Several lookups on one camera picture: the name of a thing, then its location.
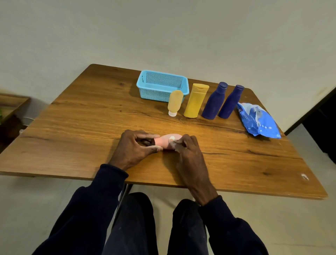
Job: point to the person's left hand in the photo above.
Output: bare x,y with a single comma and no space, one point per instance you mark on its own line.
128,153

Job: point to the person's right hand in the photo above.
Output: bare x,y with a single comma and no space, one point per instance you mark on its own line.
191,168

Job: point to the person's left thumb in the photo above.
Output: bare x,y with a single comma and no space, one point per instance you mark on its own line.
152,150

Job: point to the person's right thumb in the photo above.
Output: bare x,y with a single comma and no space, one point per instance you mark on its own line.
176,148

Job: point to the small white wipe piece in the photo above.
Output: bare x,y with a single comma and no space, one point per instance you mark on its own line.
172,139

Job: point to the pink bottle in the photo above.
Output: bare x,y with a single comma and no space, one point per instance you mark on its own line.
164,141

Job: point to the person's left forearm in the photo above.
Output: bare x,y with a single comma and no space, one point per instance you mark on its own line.
86,210

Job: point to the person's right forearm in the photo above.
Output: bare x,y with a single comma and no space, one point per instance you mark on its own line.
231,228

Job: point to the beige tube with white cap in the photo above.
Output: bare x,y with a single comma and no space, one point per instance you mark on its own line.
175,102

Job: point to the yellow plastic bottle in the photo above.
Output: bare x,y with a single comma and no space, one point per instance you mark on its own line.
195,101

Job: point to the metal table leg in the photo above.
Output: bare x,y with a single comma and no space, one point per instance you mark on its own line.
123,197

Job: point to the dark blue plastic bottle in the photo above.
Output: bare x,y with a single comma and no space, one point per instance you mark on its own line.
214,102
231,102

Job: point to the light blue plastic basket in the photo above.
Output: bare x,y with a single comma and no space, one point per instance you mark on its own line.
161,85

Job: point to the person's left leg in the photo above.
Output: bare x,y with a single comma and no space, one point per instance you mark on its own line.
131,226

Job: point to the person's leg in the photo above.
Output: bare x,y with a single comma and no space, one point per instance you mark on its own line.
187,231
131,226

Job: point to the person's right leg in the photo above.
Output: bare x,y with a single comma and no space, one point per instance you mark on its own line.
187,231

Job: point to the blue wet wipes packet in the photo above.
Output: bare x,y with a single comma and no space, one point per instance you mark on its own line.
259,122

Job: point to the wooden side cabinet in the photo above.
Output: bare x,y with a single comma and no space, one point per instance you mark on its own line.
11,115

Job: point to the black door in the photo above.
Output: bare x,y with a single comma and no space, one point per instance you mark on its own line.
319,123

